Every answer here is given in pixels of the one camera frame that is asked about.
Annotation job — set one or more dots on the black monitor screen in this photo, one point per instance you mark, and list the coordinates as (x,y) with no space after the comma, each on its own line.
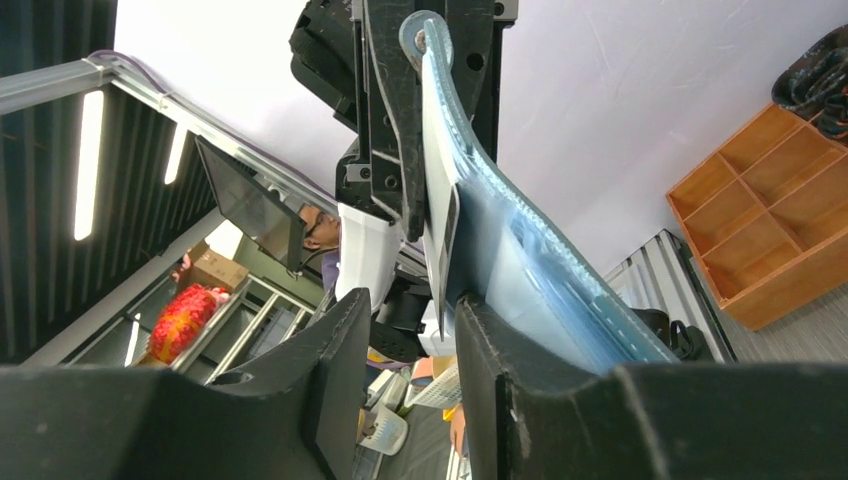
(254,209)

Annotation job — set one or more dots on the aluminium frame rail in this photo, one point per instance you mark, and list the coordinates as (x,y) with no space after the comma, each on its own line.
(43,85)

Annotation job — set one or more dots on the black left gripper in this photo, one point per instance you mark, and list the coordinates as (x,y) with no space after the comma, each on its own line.
(361,71)

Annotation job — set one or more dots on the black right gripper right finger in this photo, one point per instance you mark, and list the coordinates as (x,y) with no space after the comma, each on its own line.
(530,415)

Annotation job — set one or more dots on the metal storage shelf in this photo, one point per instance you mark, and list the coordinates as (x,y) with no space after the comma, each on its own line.
(261,314)

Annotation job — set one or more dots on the red yellow bag on shelf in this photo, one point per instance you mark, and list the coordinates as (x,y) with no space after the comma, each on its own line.
(182,320)

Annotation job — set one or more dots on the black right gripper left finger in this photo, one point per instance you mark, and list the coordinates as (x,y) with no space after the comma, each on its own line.
(291,413)

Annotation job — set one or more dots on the cardboard box on shelf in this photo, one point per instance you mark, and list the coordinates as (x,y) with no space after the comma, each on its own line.
(203,266)

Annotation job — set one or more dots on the blue leather card holder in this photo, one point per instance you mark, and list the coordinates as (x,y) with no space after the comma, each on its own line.
(507,251)

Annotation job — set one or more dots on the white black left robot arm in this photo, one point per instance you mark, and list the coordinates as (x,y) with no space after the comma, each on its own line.
(370,245)

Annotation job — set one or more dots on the black round object behind tray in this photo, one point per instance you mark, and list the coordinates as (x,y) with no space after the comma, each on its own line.
(814,87)

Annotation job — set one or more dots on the orange compartment tray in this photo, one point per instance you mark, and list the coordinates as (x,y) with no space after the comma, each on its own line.
(765,216)

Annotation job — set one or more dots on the person in striped shirt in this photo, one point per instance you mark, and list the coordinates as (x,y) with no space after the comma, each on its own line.
(323,234)

